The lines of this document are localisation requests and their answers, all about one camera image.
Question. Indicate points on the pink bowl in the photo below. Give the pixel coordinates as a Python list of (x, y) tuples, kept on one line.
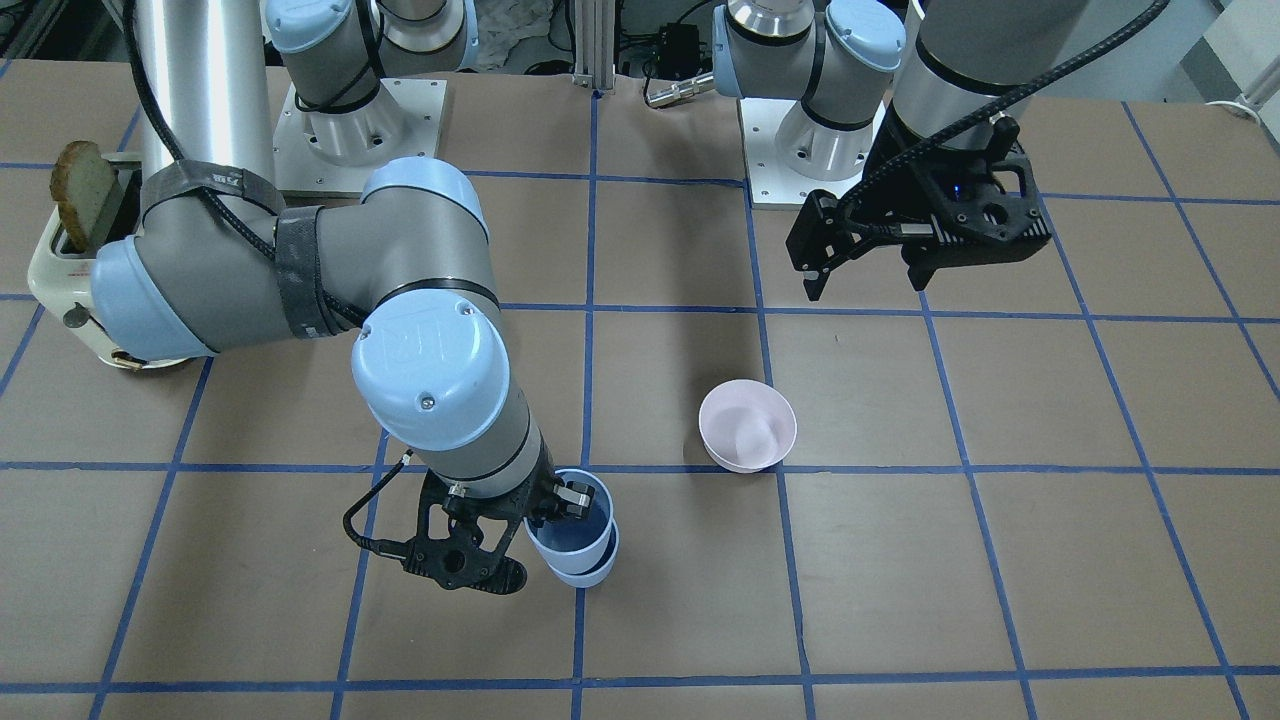
[(746, 426)]

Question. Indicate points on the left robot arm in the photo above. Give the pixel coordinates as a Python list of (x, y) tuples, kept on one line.
[(841, 58)]

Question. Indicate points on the toast slice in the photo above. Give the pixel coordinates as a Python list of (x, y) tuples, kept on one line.
[(80, 186)]

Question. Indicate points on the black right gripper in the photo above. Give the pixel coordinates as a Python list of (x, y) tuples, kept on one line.
[(537, 497)]

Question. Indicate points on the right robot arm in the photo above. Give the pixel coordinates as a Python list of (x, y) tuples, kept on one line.
[(220, 261)]

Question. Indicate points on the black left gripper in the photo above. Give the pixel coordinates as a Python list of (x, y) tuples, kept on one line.
[(893, 182)]

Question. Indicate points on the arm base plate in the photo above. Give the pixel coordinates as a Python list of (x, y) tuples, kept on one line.
[(788, 155), (332, 155)]

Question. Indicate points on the cream white toaster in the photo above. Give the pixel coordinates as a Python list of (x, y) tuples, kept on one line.
[(59, 275)]

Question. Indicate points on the blue cup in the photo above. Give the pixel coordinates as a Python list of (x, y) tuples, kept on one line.
[(576, 545), (599, 571)]

